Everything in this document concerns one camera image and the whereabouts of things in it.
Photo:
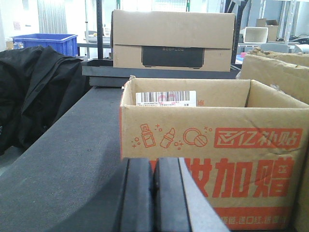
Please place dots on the plain worn cardboard box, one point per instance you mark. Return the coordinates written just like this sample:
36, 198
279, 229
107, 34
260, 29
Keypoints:
286, 72

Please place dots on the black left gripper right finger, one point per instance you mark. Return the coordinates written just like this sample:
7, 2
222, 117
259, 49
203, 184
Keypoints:
179, 204

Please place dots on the red printed cardboard box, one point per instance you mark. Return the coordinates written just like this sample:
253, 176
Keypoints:
243, 142

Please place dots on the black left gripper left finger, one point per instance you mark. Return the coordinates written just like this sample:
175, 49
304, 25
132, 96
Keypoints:
133, 182

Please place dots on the white rectangular bin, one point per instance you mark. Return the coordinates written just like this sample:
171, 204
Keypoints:
254, 34

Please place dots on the blue plastic crate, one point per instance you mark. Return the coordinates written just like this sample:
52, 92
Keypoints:
62, 43

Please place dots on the EcoFlow printed cardboard box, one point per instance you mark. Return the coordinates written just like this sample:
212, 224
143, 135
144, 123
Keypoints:
172, 40

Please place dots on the black jacket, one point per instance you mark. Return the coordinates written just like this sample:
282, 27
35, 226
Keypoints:
38, 85

